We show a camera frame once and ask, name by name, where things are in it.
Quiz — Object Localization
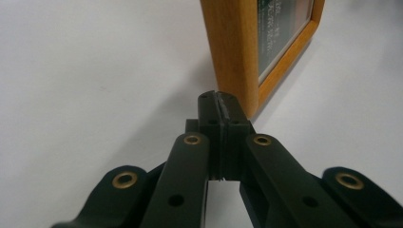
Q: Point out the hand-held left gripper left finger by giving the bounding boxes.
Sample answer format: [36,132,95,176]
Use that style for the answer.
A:
[184,90,224,182]

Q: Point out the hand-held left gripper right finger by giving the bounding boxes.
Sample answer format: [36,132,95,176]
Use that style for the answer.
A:
[217,90,257,182]

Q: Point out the wooden photo frame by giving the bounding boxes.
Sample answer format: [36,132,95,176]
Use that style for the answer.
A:
[200,0,326,120]

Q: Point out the white table with wooden rim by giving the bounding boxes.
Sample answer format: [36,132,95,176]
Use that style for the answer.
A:
[0,0,403,228]

